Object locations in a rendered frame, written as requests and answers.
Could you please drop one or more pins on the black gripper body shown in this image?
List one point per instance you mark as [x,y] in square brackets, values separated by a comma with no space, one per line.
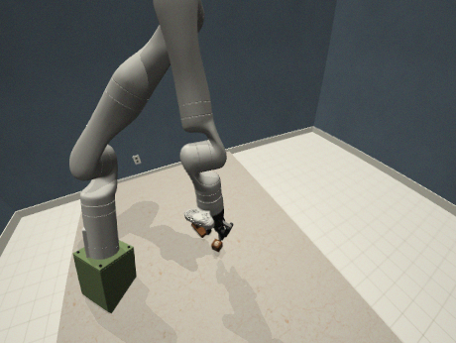
[218,218]

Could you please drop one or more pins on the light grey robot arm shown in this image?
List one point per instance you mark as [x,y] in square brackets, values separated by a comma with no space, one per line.
[175,43]

